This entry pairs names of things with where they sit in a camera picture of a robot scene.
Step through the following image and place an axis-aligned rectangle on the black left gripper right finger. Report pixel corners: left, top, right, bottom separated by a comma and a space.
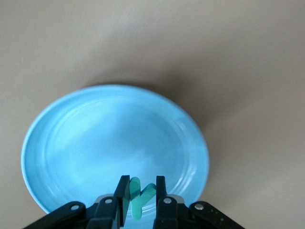
152, 176, 246, 229

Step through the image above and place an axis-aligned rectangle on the blue plate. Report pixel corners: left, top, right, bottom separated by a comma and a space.
20, 83, 210, 218

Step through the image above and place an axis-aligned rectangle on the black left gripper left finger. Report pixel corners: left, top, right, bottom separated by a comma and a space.
23, 175, 131, 229

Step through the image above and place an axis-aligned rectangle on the teal foam letter y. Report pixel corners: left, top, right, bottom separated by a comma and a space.
129, 177, 157, 220

